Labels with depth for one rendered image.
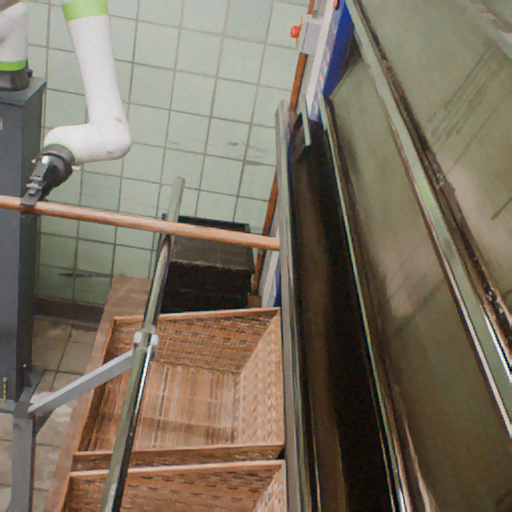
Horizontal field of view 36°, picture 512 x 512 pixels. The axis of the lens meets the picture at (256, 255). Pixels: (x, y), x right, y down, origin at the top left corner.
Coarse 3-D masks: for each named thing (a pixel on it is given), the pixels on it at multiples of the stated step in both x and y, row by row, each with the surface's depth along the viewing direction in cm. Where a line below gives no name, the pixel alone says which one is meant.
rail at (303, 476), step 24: (288, 120) 186; (288, 144) 173; (288, 168) 162; (288, 192) 152; (288, 216) 143; (288, 240) 136; (288, 264) 130; (288, 288) 125; (312, 432) 96; (312, 456) 92; (312, 480) 89; (312, 504) 86
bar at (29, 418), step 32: (160, 256) 175; (160, 288) 164; (128, 352) 152; (96, 384) 154; (128, 384) 138; (32, 416) 157; (128, 416) 130; (32, 448) 163; (128, 448) 125; (32, 480) 169
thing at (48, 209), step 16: (0, 208) 180; (16, 208) 180; (32, 208) 180; (48, 208) 180; (64, 208) 180; (80, 208) 181; (112, 224) 181; (128, 224) 181; (144, 224) 181; (160, 224) 182; (176, 224) 182; (208, 240) 183; (224, 240) 183; (240, 240) 183; (256, 240) 183; (272, 240) 183
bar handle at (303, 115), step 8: (304, 96) 193; (304, 104) 188; (304, 112) 184; (296, 120) 188; (304, 120) 180; (296, 128) 189; (304, 128) 176; (304, 136) 172; (304, 144) 170; (304, 152) 170; (296, 160) 172; (304, 160) 171
